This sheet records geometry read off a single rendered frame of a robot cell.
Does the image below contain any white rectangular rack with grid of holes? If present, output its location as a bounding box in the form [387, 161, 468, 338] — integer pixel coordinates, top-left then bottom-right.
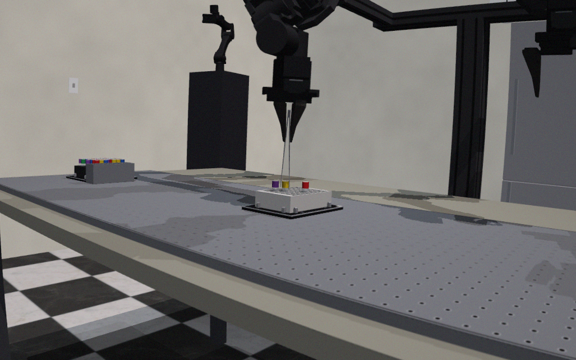
[255, 186, 332, 213]

